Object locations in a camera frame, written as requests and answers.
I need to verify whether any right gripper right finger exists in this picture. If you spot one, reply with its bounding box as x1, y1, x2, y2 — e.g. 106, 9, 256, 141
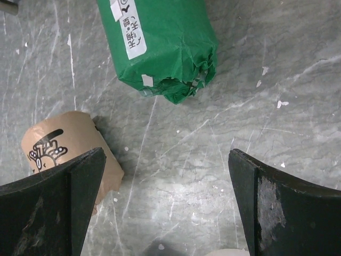
228, 149, 340, 255

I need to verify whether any green roll with brown end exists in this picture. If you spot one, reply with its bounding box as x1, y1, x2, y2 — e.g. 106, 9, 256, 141
98, 0, 218, 104

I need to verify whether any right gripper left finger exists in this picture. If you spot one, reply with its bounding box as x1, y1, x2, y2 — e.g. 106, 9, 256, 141
1, 148, 106, 255

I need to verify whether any brown roll with cartoon print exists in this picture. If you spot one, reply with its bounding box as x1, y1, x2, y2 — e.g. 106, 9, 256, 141
21, 111, 124, 215

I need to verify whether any white two-tier shelf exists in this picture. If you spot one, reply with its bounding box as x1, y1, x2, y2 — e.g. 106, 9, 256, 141
0, 0, 19, 15

